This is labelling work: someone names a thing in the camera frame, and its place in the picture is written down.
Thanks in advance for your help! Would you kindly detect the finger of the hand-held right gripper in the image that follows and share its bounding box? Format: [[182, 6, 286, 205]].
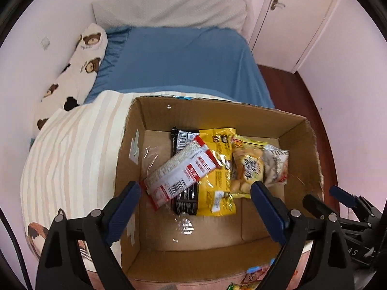
[[329, 185, 382, 221], [303, 195, 357, 227]]

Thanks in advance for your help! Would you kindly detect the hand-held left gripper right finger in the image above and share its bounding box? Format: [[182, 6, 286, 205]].
[[250, 181, 355, 290]]

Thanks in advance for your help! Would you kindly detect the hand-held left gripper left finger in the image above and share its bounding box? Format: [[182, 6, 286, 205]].
[[36, 181, 142, 290]]

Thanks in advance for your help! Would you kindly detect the yellow biscuit packet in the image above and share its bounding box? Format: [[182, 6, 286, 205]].
[[230, 135, 269, 199]]

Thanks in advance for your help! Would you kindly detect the black snack packet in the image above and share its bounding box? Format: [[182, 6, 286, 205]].
[[171, 128, 201, 216]]

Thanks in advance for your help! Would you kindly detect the orange and pink snack packet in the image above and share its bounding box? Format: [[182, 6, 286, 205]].
[[243, 264, 273, 284]]

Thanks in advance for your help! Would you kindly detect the cardboard box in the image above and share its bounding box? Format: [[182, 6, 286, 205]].
[[114, 96, 325, 284]]

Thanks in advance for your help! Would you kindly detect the red and white snack packet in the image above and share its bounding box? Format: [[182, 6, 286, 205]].
[[140, 136, 226, 211]]

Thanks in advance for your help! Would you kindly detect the yellow green snack packet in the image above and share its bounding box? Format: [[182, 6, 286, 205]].
[[227, 282, 260, 290]]

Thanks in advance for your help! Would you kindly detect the striped cat print blanket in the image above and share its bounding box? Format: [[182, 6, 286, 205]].
[[20, 90, 315, 290]]

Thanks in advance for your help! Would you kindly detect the bear print pillow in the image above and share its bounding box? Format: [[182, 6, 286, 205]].
[[32, 23, 109, 135]]

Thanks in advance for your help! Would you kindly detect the white door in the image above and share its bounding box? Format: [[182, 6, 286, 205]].
[[249, 0, 341, 73]]

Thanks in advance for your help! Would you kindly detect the grey padded headboard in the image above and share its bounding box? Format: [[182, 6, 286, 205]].
[[91, 0, 253, 34]]

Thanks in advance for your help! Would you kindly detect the black cable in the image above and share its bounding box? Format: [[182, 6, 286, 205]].
[[0, 208, 34, 290]]

